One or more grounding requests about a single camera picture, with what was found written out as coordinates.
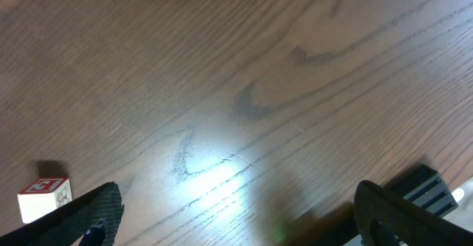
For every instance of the red letter A block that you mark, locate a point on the red letter A block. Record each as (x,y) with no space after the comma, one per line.
(43,196)

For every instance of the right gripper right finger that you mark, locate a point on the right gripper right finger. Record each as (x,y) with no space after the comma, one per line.
(382,217)

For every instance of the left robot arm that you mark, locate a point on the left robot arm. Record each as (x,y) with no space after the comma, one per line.
(425,187)

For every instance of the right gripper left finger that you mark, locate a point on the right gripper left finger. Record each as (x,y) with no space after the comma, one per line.
(95,215)

